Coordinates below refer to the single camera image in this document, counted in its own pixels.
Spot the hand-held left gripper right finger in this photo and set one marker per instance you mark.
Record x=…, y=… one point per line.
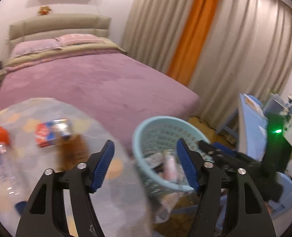
x=188, y=165

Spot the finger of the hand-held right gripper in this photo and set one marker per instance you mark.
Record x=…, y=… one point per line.
x=225, y=147
x=212, y=150

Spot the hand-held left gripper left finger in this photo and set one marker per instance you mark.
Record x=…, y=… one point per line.
x=101, y=167

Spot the pink plastic bottle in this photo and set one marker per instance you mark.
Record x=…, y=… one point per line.
x=171, y=165

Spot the light blue plastic basket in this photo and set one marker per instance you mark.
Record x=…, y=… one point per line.
x=146, y=138

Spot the picture book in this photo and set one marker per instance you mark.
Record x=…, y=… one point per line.
x=253, y=105

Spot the red and blue card box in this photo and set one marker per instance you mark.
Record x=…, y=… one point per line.
x=49, y=132

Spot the round table with patterned tablecloth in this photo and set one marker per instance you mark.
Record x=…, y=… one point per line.
x=49, y=113

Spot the purple bedspread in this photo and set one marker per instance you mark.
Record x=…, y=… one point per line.
x=99, y=86

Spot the beige curtain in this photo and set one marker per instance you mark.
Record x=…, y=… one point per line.
x=247, y=54
x=155, y=24

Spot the clear plastic bottle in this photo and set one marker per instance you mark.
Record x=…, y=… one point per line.
x=2, y=167

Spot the olive folded quilt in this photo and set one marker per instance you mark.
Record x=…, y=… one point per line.
x=86, y=48

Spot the orange curtain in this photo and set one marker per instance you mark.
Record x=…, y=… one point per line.
x=195, y=29

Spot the pink pillow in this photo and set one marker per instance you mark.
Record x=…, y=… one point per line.
x=76, y=39

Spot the purple pillow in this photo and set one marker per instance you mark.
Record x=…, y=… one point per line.
x=34, y=47

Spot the bed with beige headboard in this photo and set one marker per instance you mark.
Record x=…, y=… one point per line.
x=61, y=24

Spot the brown plush toy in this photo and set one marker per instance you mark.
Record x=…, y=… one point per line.
x=44, y=10

